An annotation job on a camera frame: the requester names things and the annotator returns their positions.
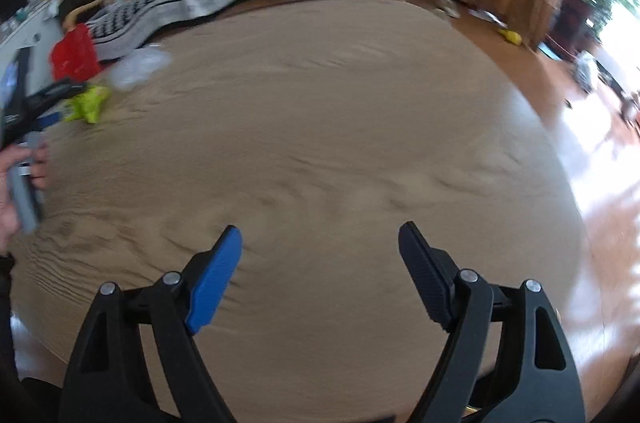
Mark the green snack bag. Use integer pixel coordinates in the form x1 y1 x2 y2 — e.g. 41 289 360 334
63 85 112 125

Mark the clear plastic bag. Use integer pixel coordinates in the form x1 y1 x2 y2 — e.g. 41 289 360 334
106 44 172 91

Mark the person's left hand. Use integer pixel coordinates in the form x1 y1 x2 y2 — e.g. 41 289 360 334
1 140 49 256

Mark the red plastic child chair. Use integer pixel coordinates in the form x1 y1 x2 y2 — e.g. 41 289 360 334
49 24 102 82

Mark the white cabinet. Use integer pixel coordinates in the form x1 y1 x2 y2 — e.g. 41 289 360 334
1 0 64 92

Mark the black box beside sofa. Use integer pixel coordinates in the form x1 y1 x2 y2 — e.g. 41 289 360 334
56 0 96 24

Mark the yellow toy on floor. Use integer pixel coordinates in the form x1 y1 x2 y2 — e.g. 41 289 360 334
498 28 523 46

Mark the white plastic bag on floor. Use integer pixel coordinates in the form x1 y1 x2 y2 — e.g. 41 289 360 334
573 50 600 94

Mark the beige slipper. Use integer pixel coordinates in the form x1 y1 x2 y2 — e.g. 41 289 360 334
434 0 460 20

